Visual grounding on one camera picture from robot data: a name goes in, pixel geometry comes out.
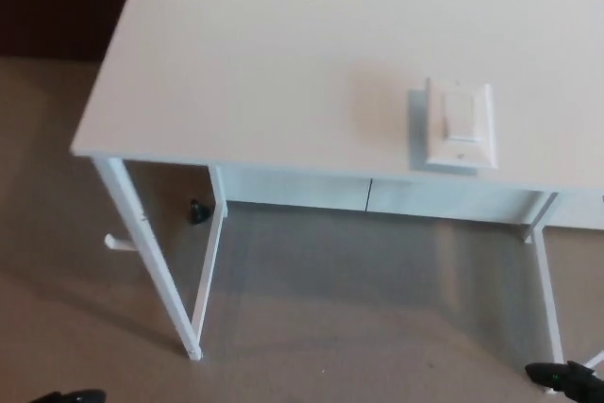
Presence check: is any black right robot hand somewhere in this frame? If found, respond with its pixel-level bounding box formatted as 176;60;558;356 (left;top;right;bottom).
525;360;604;403

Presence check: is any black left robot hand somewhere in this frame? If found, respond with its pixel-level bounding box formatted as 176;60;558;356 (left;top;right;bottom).
27;388;108;403

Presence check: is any white light switch box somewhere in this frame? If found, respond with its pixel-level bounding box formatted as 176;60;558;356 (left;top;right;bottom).
424;76;500;171

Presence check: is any small black floor object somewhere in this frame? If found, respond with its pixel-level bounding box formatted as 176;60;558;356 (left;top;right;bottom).
188;198;210;226

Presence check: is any white table with metal legs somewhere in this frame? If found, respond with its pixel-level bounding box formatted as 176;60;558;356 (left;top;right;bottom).
70;0;604;394

